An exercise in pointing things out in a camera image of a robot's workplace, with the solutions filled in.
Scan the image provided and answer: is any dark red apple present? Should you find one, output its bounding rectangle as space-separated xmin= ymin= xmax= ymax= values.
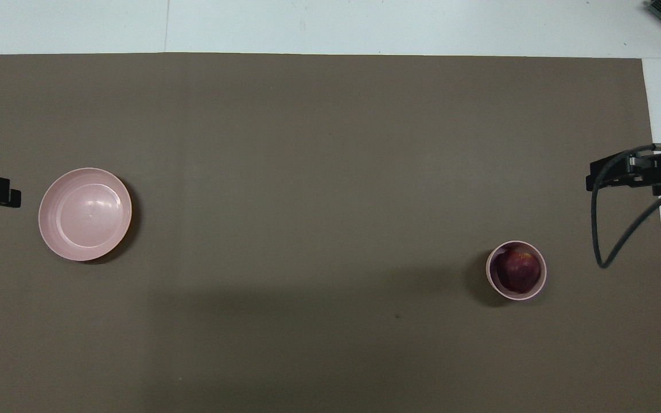
xmin=495 ymin=249 xmax=542 ymax=294

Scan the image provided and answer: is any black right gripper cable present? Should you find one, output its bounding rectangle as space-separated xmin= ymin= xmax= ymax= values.
xmin=590 ymin=143 xmax=661 ymax=269

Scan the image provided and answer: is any small pink bowl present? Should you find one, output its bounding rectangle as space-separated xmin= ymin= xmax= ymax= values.
xmin=486 ymin=240 xmax=547 ymax=301

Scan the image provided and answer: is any pink plate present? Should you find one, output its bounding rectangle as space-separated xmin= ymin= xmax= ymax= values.
xmin=38 ymin=167 xmax=133 ymax=262

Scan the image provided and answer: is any brown table mat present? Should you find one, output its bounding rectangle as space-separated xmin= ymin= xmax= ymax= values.
xmin=0 ymin=53 xmax=661 ymax=413

